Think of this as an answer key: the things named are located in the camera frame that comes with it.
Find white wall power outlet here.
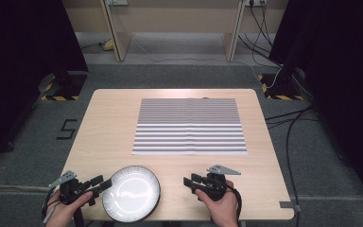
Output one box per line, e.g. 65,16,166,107
244,0,268,7

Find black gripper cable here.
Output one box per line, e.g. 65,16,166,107
40,186,61,225
226,182,244,222

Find person's right hand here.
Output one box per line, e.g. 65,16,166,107
195,180,239,227

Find white plate with dark rim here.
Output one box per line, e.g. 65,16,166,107
101,165,162,224

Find light wooden desk leg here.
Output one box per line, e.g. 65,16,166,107
221,0,247,62
99,0,133,62

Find black curtain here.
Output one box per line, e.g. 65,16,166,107
0,0,89,163
268,0,363,216

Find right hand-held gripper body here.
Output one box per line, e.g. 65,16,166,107
199,164,242,202

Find yellow floor object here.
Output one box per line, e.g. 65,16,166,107
101,39,114,52

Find black cables from outlet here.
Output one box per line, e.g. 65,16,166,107
237,4,282,68

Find stand base with hazard tape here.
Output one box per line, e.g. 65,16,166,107
257,73,305,101
40,70,88,102

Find black floor cables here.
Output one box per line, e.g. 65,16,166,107
264,106,317,206

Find grey tape strip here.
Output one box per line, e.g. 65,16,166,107
279,200,303,213

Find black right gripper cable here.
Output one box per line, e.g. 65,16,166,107
226,182,244,222

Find striped woven placemat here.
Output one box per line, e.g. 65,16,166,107
131,97,249,157

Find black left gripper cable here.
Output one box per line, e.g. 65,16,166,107
40,186,61,225

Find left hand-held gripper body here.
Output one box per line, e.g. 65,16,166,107
48,169,94,204

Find person's left hand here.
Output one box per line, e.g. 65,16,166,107
44,190,95,227

